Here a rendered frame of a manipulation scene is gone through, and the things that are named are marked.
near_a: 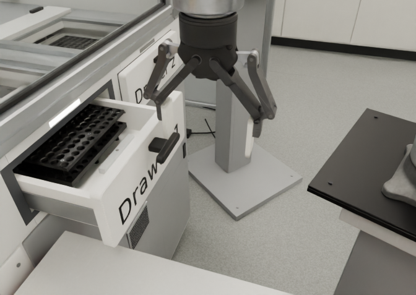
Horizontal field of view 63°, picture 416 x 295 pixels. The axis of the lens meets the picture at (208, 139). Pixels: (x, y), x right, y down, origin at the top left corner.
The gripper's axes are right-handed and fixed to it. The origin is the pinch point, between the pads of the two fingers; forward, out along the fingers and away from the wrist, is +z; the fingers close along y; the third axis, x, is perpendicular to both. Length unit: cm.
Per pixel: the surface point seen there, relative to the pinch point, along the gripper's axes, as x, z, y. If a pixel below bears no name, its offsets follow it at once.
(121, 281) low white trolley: 18.9, 15.2, 7.7
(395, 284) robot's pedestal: -6, 33, -39
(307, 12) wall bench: -280, 55, -6
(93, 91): -5.2, -2.1, 24.0
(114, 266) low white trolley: 16.9, 15.2, 10.0
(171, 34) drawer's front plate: -39.1, -1.6, 22.3
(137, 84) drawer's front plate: -18.1, 2.5, 22.2
